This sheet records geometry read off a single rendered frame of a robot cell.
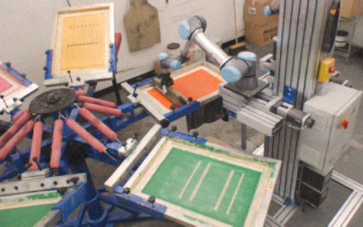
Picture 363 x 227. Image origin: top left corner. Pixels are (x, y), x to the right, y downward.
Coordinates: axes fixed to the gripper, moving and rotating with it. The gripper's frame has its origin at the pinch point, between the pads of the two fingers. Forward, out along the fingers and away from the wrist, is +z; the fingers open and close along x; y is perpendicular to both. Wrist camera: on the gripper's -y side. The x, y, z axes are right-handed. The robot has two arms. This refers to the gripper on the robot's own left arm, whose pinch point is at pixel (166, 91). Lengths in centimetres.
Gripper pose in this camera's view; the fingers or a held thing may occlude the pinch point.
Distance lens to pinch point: 257.5
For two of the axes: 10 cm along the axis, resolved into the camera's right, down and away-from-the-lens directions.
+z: 0.9, 8.4, 5.3
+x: 8.2, -3.6, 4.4
